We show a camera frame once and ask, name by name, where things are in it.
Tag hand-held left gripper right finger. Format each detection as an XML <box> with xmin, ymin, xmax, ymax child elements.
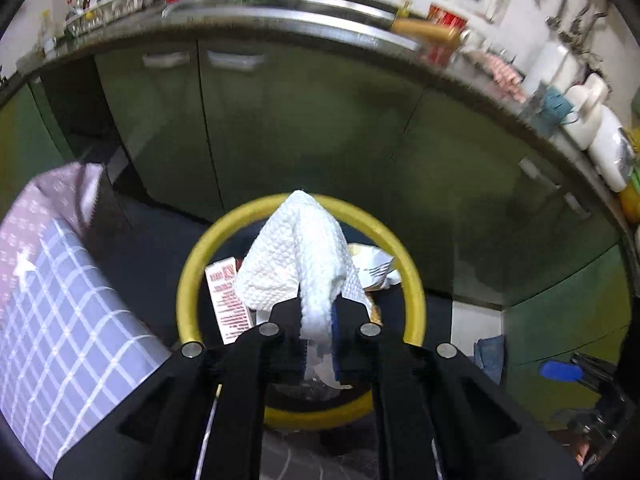
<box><xmin>330</xmin><ymin>295</ymin><xmax>586</xmax><ymax>480</ymax></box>

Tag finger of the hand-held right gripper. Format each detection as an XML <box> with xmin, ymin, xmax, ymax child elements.
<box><xmin>539</xmin><ymin>352</ymin><xmax>618</xmax><ymax>392</ymax></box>

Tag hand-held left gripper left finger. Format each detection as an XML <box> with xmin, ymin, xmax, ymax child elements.
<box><xmin>52</xmin><ymin>297</ymin><xmax>311</xmax><ymax>480</ymax></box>

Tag blue trash bin yellow rim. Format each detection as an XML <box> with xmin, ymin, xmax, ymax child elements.
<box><xmin>176</xmin><ymin>192</ymin><xmax>427</xmax><ymax>431</ymax></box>

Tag white paper towel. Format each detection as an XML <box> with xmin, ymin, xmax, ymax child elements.
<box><xmin>234</xmin><ymin>190</ymin><xmax>365</xmax><ymax>348</ymax></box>

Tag blue cloth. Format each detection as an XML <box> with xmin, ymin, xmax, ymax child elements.
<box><xmin>474</xmin><ymin>337</ymin><xmax>507</xmax><ymax>386</ymax></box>

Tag white carton red print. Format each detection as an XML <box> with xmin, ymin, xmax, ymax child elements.
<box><xmin>205</xmin><ymin>256</ymin><xmax>253</xmax><ymax>346</ymax></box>

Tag white snack packet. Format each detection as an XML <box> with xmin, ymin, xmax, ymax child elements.
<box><xmin>347</xmin><ymin>242</ymin><xmax>403</xmax><ymax>293</ymax></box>

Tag blue checked tablecloth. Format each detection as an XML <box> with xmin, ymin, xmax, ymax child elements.
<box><xmin>0</xmin><ymin>161</ymin><xmax>173</xmax><ymax>478</ymax></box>

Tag green kitchen cabinets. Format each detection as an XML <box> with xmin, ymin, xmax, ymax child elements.
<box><xmin>0</xmin><ymin>35</ymin><xmax>631</xmax><ymax>396</ymax></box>

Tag white kitchen appliance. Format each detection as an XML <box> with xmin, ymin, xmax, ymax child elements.
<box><xmin>587</xmin><ymin>105</ymin><xmax>637</xmax><ymax>193</ymax></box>

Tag white kettle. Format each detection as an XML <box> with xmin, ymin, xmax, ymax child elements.
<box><xmin>564</xmin><ymin>74</ymin><xmax>612</xmax><ymax>151</ymax></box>

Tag pink cloth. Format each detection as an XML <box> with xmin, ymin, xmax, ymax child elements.
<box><xmin>481</xmin><ymin>52</ymin><xmax>527</xmax><ymax>102</ymax></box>

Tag paper towel roll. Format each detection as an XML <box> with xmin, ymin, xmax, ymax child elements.
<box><xmin>525</xmin><ymin>42</ymin><xmax>576</xmax><ymax>101</ymax></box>

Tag steel kitchen counter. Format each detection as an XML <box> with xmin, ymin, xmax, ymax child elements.
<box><xmin>0</xmin><ymin>0</ymin><xmax>626</xmax><ymax>241</ymax></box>

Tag red packet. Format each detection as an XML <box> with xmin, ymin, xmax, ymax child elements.
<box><xmin>425</xmin><ymin>4</ymin><xmax>468</xmax><ymax>63</ymax></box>

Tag dish rack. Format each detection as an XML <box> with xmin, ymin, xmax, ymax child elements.
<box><xmin>64</xmin><ymin>0</ymin><xmax>168</xmax><ymax>33</ymax></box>

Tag wooden handle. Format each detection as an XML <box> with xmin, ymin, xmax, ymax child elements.
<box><xmin>391</xmin><ymin>16</ymin><xmax>461</xmax><ymax>50</ymax></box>

